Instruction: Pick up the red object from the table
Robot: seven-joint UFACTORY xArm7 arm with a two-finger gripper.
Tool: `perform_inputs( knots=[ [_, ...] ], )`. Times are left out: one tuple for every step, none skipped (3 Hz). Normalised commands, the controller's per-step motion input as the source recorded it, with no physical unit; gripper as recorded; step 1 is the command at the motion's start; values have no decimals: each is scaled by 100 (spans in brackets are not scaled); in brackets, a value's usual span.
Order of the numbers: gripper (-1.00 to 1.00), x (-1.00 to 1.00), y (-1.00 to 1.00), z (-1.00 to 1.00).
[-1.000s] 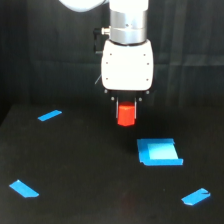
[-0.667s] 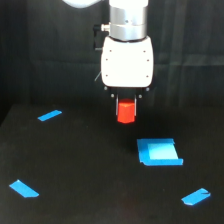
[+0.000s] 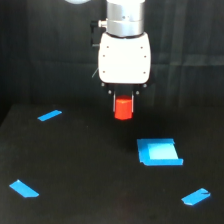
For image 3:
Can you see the blue tape square marker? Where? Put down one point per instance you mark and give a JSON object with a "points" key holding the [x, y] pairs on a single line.
{"points": [[158, 152]]}

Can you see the blue tape strip bottom right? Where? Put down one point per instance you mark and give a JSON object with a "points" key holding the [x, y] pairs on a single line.
{"points": [[196, 197]]}

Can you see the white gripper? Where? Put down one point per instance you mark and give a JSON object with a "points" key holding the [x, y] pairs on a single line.
{"points": [[124, 64]]}

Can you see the blue tape strip bottom left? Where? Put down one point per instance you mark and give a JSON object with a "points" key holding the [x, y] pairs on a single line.
{"points": [[24, 190]]}

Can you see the blue tape strip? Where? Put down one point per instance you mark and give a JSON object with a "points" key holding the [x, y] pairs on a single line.
{"points": [[24, 190], [196, 197], [49, 115]]}

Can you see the red hexagonal block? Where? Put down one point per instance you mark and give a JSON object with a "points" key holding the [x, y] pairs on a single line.
{"points": [[123, 107]]}

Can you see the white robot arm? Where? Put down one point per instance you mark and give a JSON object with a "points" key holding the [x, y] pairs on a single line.
{"points": [[125, 19]]}

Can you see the black backdrop curtain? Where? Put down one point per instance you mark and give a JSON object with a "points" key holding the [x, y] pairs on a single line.
{"points": [[46, 55]]}

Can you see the blue tape strip top left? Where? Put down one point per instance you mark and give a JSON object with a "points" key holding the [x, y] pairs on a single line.
{"points": [[49, 115]]}

